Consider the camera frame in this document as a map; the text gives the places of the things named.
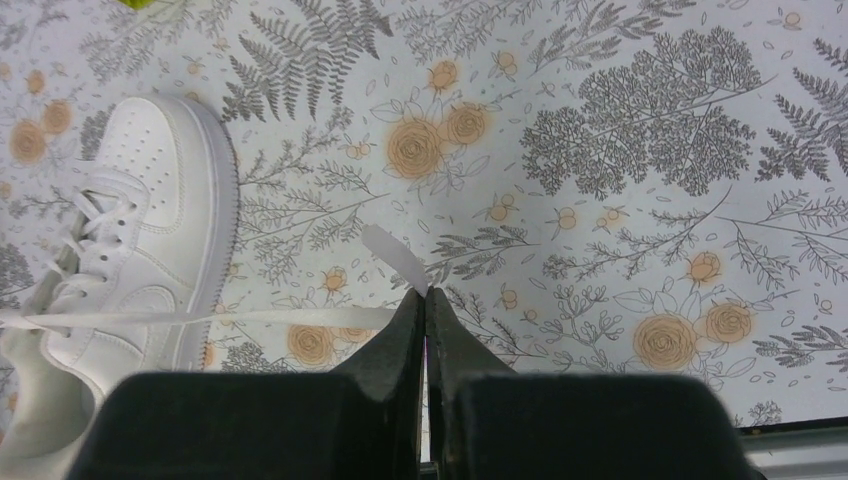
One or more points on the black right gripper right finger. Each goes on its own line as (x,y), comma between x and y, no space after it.
(489,422)

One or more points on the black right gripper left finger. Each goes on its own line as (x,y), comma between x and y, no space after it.
(360,420)

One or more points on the white sneaker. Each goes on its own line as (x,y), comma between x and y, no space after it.
(134,286)

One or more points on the floral patterned table mat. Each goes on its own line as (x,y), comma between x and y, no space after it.
(598,186)

